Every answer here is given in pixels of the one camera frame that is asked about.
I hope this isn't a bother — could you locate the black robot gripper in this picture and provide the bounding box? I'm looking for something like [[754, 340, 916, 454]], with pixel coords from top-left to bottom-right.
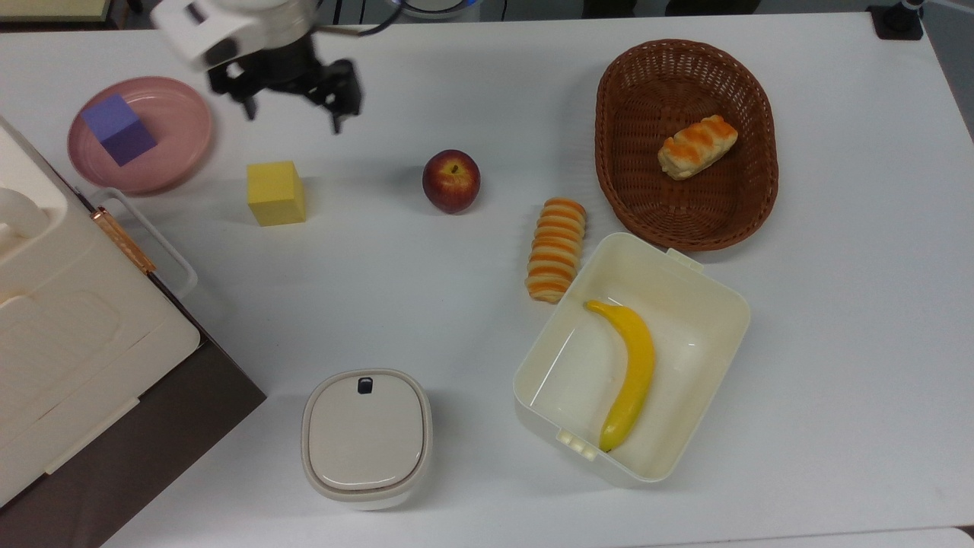
[[207, 35, 364, 135]]

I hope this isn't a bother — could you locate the purple foam cube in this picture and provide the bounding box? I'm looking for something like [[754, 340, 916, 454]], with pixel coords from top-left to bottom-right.
[[81, 93, 159, 167]]

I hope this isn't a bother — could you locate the yellow foam cube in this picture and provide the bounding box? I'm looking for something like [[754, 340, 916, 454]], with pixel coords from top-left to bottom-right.
[[246, 161, 307, 228]]

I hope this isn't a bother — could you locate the pink plate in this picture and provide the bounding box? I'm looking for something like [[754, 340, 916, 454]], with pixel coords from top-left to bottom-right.
[[67, 76, 215, 195]]

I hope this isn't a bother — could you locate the red apple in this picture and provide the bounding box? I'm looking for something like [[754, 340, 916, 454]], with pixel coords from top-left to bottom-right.
[[422, 149, 482, 215]]

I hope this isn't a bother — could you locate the round blue white base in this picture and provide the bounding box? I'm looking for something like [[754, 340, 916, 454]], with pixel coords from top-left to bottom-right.
[[394, 0, 482, 21]]

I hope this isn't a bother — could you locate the yellow side table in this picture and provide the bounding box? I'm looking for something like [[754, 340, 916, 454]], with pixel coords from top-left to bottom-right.
[[0, 0, 113, 23]]

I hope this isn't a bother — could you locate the long striped bread roll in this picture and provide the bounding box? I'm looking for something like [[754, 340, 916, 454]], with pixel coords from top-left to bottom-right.
[[525, 197, 588, 304]]

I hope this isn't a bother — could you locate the cream toy appliance box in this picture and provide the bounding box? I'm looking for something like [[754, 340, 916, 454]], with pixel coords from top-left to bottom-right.
[[0, 114, 202, 508]]

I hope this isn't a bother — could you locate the small lidded cream container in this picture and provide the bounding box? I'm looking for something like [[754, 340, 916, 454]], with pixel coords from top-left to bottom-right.
[[301, 368, 434, 511]]

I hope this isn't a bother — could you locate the brown base board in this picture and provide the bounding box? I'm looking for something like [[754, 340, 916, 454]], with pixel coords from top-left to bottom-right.
[[0, 270, 268, 548]]

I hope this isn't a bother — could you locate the brown wicker basket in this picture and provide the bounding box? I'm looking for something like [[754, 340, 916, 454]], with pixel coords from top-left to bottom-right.
[[594, 39, 780, 253]]

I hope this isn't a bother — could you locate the short glazed bread roll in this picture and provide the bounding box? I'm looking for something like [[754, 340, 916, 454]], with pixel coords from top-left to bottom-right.
[[657, 115, 739, 181]]

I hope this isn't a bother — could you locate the yellow banana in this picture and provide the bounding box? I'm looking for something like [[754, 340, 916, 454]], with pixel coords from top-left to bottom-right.
[[584, 299, 657, 454]]

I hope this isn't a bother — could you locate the open cream plastic container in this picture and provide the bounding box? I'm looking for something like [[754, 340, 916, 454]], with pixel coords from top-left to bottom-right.
[[512, 232, 752, 489]]

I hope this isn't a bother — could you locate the white appliance door handle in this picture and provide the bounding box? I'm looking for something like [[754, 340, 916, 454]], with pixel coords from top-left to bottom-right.
[[89, 186, 199, 299]]

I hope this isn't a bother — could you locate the black camera stand base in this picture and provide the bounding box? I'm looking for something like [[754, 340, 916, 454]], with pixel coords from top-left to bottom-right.
[[867, 0, 926, 41]]

